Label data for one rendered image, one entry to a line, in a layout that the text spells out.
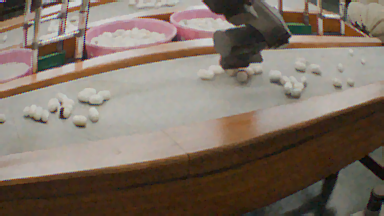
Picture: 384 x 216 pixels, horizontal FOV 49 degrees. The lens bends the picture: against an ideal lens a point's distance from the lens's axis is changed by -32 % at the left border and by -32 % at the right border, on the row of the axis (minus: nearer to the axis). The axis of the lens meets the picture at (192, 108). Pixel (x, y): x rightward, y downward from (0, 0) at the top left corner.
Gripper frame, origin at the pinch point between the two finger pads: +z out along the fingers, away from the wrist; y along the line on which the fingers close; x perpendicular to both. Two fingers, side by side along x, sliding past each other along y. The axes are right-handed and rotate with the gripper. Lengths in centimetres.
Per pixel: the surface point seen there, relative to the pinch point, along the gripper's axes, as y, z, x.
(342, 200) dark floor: -83, 55, 52
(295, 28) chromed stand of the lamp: -59, 32, -21
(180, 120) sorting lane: 19.8, -12.2, 12.9
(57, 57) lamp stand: 30.8, 32.8, -21.6
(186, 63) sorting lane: 5.2, 5.5, -2.8
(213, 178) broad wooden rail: 21.8, -21.3, 25.4
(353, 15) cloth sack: -344, 210, -111
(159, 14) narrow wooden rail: -5.5, 30.7, -27.9
